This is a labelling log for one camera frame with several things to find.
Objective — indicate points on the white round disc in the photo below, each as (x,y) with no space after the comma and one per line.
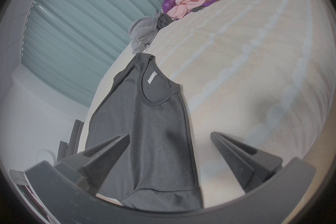
(43,154)

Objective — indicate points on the black T-shirt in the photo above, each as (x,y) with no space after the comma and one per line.
(157,139)

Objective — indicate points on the dark grey garment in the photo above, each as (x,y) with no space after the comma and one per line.
(198,9)

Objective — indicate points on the black shiny garment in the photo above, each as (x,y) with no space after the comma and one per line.
(164,20)

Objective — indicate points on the bed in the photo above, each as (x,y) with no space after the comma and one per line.
(249,60)

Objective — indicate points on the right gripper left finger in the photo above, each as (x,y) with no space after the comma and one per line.
(105,157)

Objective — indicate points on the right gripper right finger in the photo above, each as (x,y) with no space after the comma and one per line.
(233,162)

